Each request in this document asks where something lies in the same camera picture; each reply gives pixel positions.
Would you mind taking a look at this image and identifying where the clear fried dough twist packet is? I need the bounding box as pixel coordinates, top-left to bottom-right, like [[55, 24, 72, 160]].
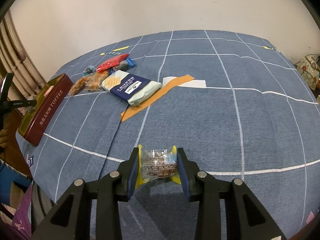
[[67, 76, 93, 97], [86, 71, 112, 90]]

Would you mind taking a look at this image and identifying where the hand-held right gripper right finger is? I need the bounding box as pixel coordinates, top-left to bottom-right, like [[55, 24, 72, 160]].
[[176, 147, 288, 240]]

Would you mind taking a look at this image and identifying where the navy and white packet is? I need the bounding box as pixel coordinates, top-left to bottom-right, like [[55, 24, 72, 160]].
[[101, 70, 162, 106]]

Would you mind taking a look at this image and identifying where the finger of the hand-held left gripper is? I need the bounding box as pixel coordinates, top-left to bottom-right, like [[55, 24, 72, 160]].
[[0, 99, 38, 111], [0, 72, 14, 103]]

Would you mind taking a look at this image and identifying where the floral fabric bag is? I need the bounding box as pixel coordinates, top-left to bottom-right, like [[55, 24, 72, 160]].
[[296, 54, 320, 90]]

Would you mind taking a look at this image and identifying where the white paper piece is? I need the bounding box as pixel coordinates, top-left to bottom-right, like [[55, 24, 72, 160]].
[[162, 76, 207, 88]]

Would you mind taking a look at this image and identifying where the small blue snack packet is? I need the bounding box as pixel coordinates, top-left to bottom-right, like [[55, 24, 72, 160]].
[[82, 65, 97, 77]]

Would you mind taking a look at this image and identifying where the blue-edged clear snack packet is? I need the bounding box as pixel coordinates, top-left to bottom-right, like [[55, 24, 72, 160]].
[[114, 58, 137, 73]]

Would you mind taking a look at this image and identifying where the purple bag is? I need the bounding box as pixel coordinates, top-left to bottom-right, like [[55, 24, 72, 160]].
[[11, 184, 33, 240]]

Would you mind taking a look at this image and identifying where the blue grid bed sheet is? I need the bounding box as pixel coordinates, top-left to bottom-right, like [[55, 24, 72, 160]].
[[15, 30, 320, 240]]

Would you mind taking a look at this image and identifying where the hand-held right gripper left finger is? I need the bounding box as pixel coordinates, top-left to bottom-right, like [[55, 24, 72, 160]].
[[31, 147, 140, 240]]

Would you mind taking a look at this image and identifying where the red snack packet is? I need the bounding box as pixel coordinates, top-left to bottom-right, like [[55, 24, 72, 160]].
[[96, 54, 130, 73]]

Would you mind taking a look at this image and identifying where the yellow-edged clear snack packet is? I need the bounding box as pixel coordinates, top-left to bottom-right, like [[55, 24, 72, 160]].
[[135, 144, 182, 189]]

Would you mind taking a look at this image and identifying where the blue box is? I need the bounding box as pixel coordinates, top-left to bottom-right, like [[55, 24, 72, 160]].
[[0, 165, 32, 205]]

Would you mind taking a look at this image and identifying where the dark red tin box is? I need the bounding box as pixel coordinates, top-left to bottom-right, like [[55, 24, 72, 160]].
[[17, 73, 74, 147]]

